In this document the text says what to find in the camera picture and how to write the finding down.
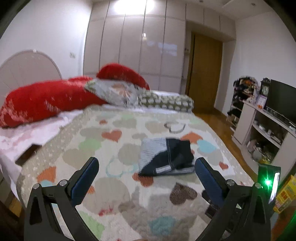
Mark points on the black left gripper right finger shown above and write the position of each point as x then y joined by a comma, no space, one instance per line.
244,208

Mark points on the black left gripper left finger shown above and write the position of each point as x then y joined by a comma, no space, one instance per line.
40,220

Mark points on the dark frog print pants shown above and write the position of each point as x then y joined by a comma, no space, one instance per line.
165,156

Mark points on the yellow cardboard box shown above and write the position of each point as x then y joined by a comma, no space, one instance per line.
286,195

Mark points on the white shelf tv unit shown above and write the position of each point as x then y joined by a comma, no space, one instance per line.
258,134

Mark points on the black television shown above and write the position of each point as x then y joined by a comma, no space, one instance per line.
281,101

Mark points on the white bed sheet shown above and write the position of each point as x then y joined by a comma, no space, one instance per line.
15,141

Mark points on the dark shelf with items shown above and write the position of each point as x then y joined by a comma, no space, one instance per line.
245,89

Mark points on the small black clock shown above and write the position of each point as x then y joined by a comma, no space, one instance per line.
264,86

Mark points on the wooden door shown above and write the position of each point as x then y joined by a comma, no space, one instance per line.
204,72

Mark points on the olive polka dot pillow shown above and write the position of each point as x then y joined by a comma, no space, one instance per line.
176,102

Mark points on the grey floral pillow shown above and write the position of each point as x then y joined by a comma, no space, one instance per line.
118,93

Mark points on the round beige headboard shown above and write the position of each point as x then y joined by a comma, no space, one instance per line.
25,68

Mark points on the white wardrobe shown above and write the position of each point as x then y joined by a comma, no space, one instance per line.
148,37

